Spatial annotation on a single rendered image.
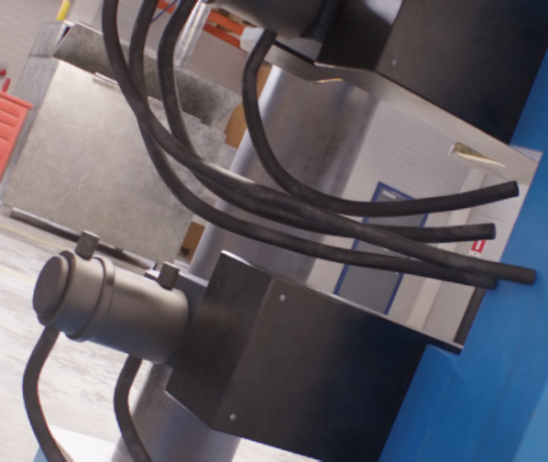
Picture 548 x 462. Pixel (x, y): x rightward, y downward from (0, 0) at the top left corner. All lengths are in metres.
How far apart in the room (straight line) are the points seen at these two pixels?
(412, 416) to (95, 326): 0.42
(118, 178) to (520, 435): 8.47
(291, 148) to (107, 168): 7.64
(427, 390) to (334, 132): 0.71
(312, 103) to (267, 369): 0.77
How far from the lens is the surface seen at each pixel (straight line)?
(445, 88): 1.45
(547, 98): 1.51
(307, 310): 1.39
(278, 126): 2.06
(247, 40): 1.73
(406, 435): 1.49
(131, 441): 1.56
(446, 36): 1.45
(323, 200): 1.54
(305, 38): 1.53
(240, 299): 1.41
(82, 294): 1.44
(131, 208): 9.75
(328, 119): 2.05
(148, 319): 1.48
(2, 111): 8.81
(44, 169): 9.53
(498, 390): 1.39
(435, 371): 1.48
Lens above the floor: 0.64
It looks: level
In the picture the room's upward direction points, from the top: 23 degrees clockwise
